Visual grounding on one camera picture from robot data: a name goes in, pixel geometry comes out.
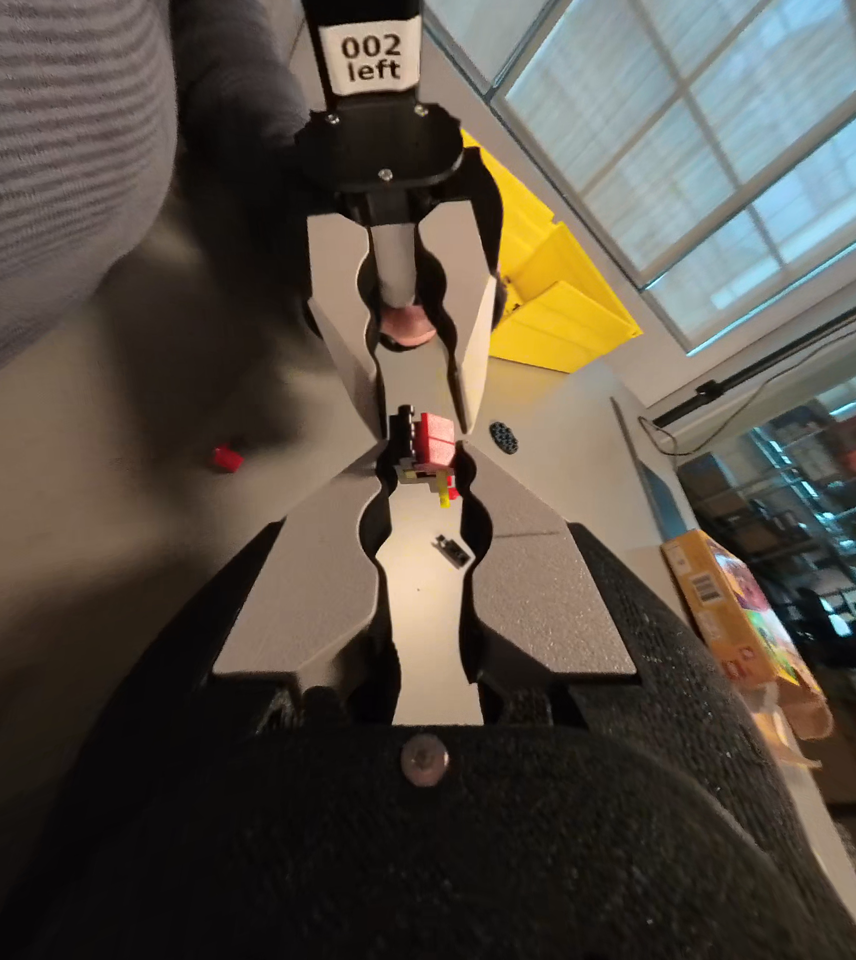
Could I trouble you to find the person's left hand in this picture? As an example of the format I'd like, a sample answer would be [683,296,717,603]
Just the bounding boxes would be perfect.
[379,301,441,351]

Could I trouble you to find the storage shelves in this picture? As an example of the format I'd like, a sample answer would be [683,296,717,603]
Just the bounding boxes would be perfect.
[679,397,856,676]

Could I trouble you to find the small red yellow lego assembly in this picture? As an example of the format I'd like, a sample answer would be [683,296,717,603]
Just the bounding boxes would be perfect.
[389,405,462,510]

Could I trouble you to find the black pole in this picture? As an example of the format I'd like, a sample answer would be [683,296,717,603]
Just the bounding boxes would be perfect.
[653,277,856,429]

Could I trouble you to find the orange lego box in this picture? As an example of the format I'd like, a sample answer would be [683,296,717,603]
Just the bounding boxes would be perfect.
[660,528,834,740]

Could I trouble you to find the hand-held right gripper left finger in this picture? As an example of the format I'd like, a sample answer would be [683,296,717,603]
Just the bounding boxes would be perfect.
[210,437,399,678]

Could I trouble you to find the yellow plastic bin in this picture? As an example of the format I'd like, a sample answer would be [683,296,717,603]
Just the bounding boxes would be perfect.
[461,127,642,374]

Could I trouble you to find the person's grey sweater torso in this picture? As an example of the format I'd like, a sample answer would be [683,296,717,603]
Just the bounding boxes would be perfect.
[0,0,180,395]

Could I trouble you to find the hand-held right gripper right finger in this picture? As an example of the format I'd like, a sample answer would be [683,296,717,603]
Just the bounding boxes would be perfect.
[456,441,639,678]

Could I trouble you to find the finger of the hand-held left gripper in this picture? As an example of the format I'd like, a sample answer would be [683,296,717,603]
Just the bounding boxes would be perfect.
[415,201,501,436]
[306,216,389,441]

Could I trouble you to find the large window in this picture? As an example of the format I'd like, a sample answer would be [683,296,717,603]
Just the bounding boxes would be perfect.
[428,0,856,354]

